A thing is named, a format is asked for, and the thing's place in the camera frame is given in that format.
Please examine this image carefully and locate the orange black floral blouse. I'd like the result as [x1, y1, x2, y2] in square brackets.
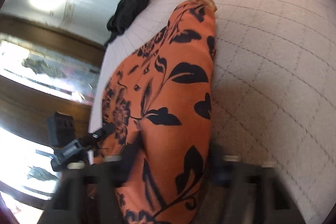
[93, 0, 217, 223]

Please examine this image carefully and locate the brown wooden glass door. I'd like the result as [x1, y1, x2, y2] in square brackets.
[0, 13, 106, 214]

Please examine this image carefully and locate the black garment on bed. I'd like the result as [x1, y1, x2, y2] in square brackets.
[104, 0, 150, 47]

